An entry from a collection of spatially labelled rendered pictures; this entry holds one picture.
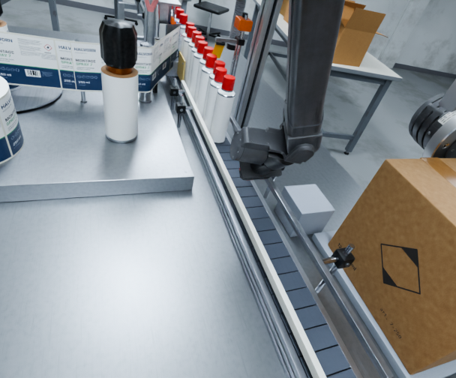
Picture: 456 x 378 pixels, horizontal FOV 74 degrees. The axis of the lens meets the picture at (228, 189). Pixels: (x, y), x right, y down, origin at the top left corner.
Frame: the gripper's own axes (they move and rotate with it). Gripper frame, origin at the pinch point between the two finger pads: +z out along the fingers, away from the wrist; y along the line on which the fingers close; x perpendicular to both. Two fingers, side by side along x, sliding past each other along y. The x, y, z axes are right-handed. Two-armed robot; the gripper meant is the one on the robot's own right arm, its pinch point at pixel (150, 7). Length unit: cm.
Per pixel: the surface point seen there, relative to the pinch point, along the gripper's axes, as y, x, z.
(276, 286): 67, 15, 28
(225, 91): 15.2, 19.0, 14.0
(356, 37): -98, 160, 17
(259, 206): 44, 23, 31
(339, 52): -99, 152, 29
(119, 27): 13.6, -8.5, 1.9
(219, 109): 15.5, 18.3, 19.3
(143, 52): -9.0, 0.1, 14.2
